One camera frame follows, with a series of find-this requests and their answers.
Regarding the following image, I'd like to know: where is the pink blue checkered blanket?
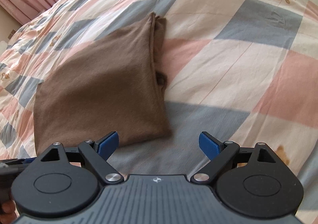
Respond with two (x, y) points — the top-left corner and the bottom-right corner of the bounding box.
(0, 0), (318, 217)

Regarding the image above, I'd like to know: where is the brown shirt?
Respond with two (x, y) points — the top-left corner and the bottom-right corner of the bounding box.
(33, 12), (172, 156)

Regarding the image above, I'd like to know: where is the person's left hand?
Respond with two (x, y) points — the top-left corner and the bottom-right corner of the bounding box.
(0, 199), (17, 220)

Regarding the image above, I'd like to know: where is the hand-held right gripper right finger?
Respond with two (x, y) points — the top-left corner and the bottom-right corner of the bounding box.
(191, 131), (279, 184)

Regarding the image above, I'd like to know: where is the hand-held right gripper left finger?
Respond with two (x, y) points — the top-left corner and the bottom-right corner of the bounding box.
(37, 131), (123, 185)

